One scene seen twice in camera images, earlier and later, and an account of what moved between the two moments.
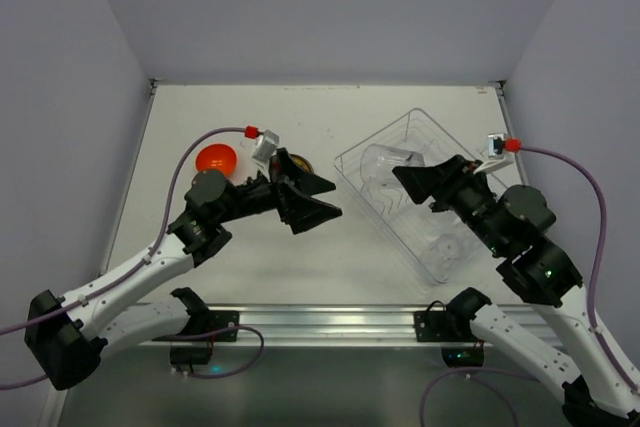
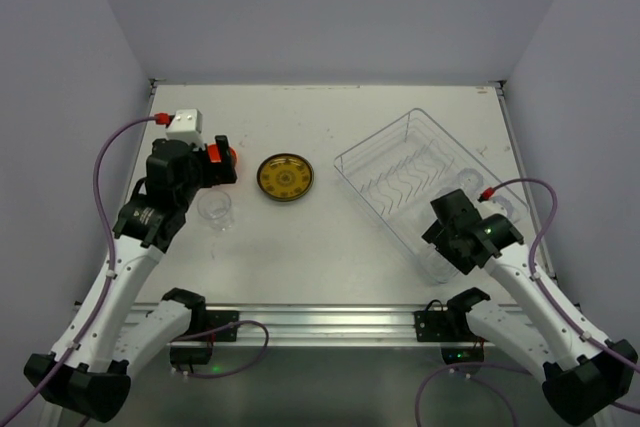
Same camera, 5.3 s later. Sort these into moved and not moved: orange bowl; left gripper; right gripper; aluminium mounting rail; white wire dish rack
Moved: left gripper; right gripper
Not moved: white wire dish rack; orange bowl; aluminium mounting rail
